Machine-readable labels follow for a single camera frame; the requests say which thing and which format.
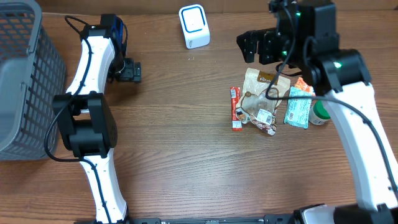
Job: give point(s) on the white snack bag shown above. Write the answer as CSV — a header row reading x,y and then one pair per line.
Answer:
x,y
258,102

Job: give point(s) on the white barcode scanner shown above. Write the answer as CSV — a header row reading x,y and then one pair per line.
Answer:
x,y
194,26

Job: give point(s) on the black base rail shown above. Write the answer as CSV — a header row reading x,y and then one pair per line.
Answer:
x,y
266,219

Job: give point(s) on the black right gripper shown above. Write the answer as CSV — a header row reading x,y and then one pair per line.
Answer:
x,y
265,47

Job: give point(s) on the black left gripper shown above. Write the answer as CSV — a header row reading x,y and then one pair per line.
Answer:
x,y
129,72

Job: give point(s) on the green lidded jar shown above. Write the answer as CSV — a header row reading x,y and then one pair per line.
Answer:
x,y
318,114

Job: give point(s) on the teal snack pouch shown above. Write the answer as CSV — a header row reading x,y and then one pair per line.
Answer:
x,y
297,113

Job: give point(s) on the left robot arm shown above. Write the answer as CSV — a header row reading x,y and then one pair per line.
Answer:
x,y
83,116

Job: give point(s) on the grey plastic mesh basket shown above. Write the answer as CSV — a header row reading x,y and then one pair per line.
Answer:
x,y
32,73

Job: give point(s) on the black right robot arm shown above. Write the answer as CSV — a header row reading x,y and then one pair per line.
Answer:
x,y
354,113

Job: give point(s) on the red snack packet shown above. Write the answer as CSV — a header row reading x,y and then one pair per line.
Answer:
x,y
235,97

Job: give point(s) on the small orange box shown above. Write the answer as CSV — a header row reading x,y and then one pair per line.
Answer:
x,y
302,85

